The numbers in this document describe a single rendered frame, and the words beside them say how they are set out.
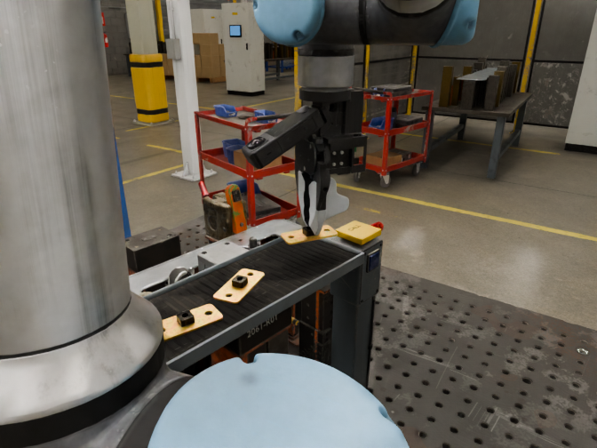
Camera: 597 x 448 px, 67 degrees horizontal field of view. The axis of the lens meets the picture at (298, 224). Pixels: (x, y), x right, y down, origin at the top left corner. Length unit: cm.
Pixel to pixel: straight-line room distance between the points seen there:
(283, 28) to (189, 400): 37
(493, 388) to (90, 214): 111
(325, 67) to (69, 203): 45
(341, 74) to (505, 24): 724
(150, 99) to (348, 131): 739
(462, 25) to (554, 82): 724
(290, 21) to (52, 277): 35
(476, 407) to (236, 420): 99
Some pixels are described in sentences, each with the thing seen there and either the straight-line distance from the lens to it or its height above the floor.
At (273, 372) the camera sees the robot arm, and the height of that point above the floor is 133.
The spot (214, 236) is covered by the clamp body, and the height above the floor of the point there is 95.
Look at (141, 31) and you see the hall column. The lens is 797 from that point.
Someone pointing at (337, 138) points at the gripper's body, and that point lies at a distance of 63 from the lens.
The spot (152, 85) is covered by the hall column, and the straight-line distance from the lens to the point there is 799.
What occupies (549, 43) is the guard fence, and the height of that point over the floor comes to 129.
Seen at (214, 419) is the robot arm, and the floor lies 133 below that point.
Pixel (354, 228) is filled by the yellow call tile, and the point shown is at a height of 116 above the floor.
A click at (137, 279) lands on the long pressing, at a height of 100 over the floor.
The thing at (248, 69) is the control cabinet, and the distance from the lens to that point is 1108.
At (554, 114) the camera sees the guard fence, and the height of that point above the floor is 33.
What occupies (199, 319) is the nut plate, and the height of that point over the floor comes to 116.
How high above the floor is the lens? 149
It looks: 23 degrees down
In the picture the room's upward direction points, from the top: straight up
